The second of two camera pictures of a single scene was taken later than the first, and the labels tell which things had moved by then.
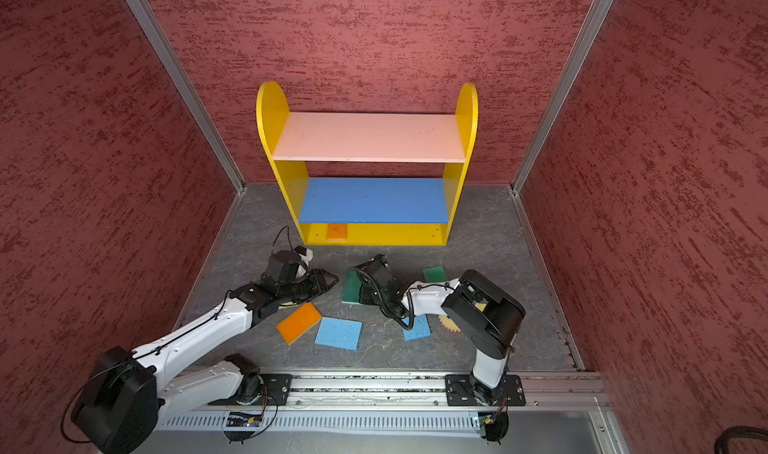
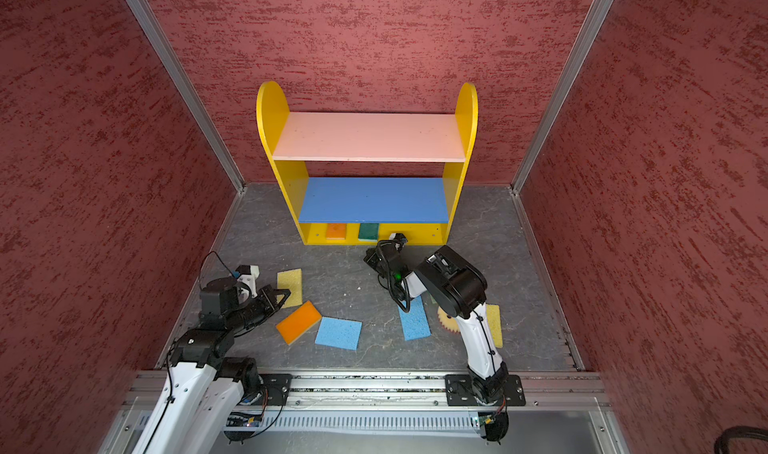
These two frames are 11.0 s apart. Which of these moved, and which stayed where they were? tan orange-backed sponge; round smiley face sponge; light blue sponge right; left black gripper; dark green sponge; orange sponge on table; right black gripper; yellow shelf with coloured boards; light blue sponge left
Moved: left black gripper; dark green sponge; right black gripper
Stayed: light blue sponge right; tan orange-backed sponge; light blue sponge left; orange sponge on table; yellow shelf with coloured boards; round smiley face sponge
